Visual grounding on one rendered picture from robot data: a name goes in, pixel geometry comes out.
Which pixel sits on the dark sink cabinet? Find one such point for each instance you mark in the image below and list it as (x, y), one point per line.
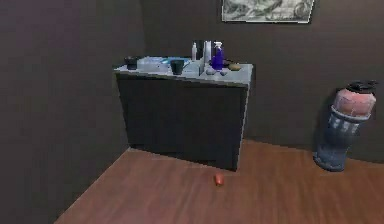
(183, 120)

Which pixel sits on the black cup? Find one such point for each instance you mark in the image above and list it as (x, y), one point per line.
(177, 67)

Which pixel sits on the small white bottle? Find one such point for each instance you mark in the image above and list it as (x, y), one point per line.
(194, 52)

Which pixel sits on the blue spray bottle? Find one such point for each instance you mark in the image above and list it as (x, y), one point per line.
(218, 58)

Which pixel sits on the small red object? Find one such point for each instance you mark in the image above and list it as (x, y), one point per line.
(219, 179)

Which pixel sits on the black bowl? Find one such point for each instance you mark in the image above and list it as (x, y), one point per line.
(131, 62)

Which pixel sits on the grey bin with pink bag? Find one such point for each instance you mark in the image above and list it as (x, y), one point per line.
(345, 126)

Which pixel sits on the framed grey wall picture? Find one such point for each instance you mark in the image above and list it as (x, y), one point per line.
(266, 9)

